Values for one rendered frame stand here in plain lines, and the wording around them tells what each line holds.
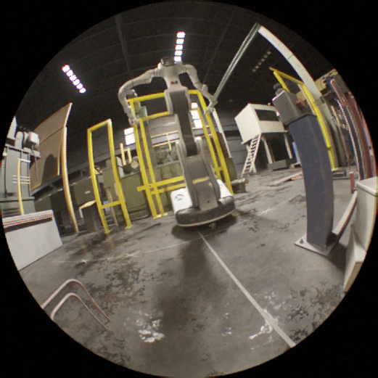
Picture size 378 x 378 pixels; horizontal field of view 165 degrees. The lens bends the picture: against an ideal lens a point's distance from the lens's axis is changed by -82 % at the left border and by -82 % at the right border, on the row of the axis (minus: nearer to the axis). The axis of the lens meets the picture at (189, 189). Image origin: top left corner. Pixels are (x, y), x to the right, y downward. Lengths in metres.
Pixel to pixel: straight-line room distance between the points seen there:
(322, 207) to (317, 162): 0.17
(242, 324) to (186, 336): 0.15
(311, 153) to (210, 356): 0.69
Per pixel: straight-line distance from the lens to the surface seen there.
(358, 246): 0.49
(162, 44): 11.69
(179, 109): 1.17
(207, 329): 0.44
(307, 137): 0.57
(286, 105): 0.62
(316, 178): 0.57
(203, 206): 0.97
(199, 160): 1.10
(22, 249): 2.05
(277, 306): 0.46
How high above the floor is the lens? 0.39
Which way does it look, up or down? 2 degrees down
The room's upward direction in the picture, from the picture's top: 15 degrees counter-clockwise
